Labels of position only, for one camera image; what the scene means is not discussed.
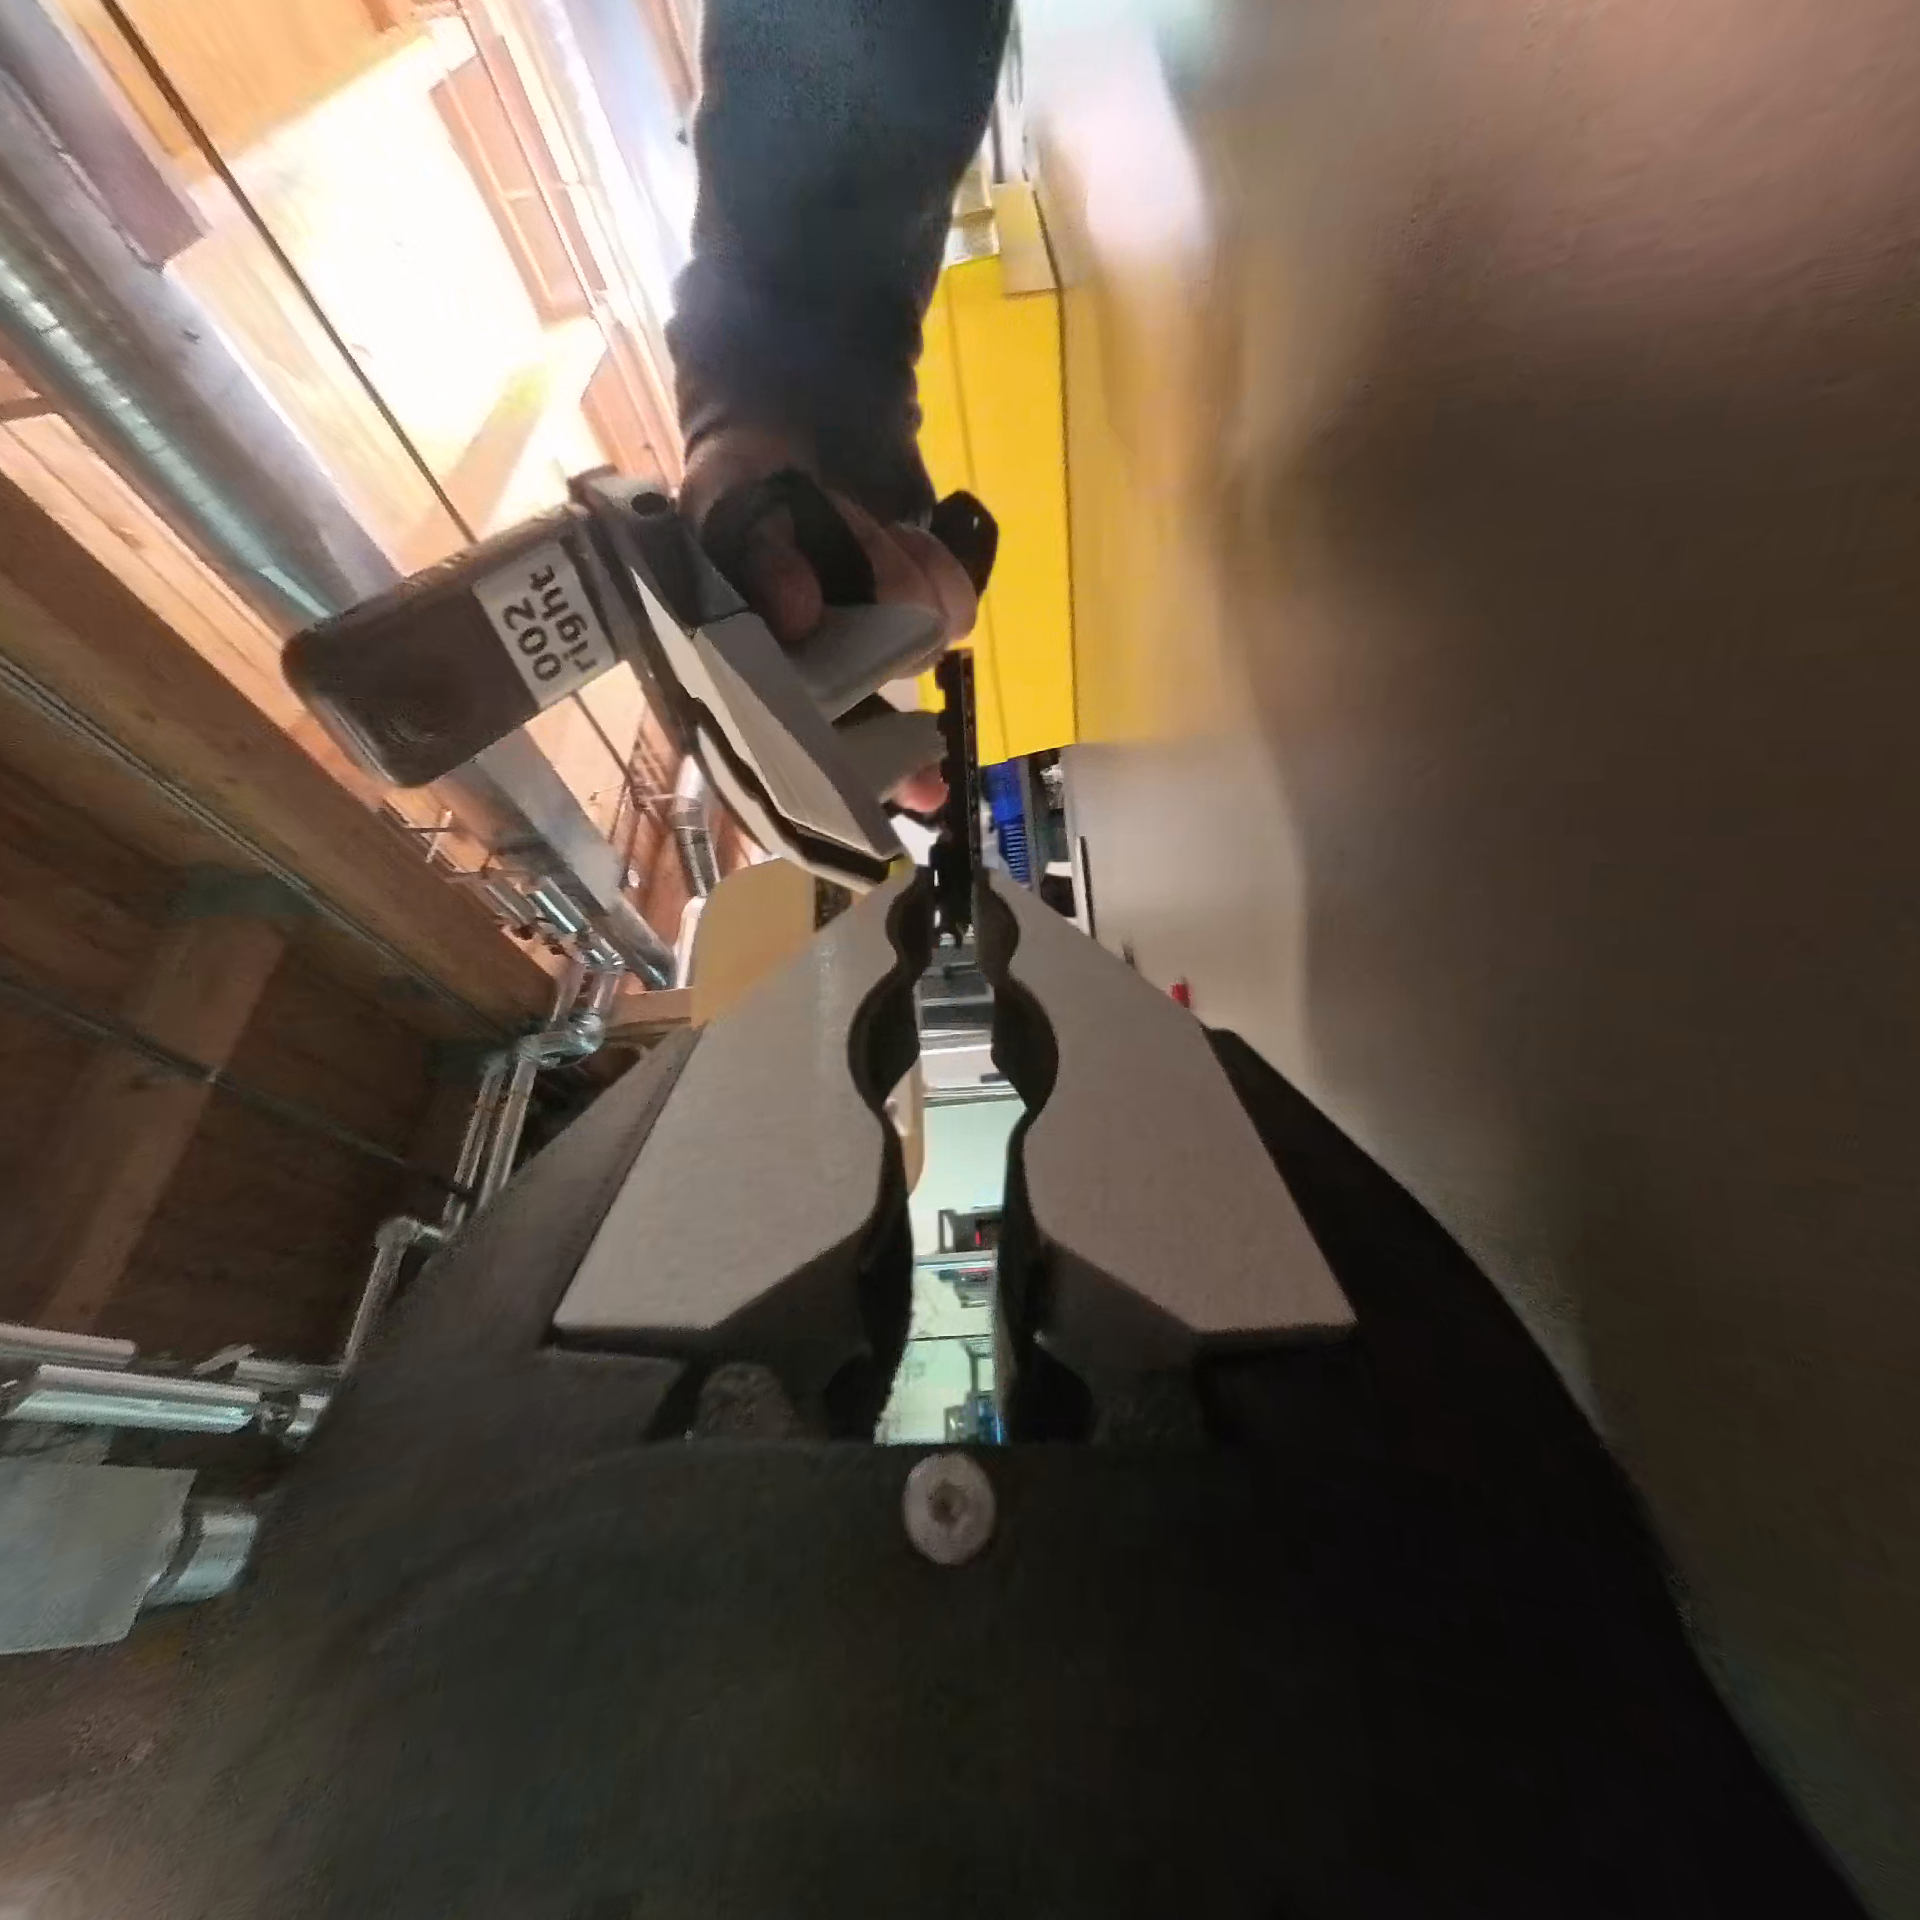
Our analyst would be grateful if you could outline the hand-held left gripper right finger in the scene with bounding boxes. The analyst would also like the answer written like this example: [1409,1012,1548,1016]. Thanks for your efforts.
[973,879,1358,1419]

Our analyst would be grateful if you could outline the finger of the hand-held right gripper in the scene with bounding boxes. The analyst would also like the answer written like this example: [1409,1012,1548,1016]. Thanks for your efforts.
[689,618,949,867]
[717,741,909,891]

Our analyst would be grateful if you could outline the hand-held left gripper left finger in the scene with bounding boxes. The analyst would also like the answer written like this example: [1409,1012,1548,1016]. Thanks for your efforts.
[553,867,923,1413]

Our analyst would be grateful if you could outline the black lego plate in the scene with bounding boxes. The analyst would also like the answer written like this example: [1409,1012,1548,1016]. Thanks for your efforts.
[920,649,986,951]

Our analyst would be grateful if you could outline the person's right forearm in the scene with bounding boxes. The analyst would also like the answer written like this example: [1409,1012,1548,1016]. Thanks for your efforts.
[663,0,1026,525]

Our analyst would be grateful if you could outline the person's right hand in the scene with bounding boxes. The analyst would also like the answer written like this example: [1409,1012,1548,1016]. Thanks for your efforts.
[678,423,982,646]

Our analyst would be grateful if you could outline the light wooden table board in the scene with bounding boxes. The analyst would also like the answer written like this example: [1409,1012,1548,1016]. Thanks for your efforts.
[681,867,931,1200]

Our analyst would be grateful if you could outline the blue plastic rack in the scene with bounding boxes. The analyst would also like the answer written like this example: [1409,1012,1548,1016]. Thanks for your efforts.
[980,755,1079,891]

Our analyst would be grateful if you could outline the silver metal pipes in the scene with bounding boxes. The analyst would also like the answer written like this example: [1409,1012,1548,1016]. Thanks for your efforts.
[0,971,612,1445]

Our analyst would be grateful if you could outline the yellow plastic bin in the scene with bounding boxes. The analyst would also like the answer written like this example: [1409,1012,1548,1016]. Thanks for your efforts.
[912,177,1083,755]

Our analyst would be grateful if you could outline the silver ventilation duct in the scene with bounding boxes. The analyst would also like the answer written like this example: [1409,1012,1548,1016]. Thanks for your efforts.
[0,0,694,983]

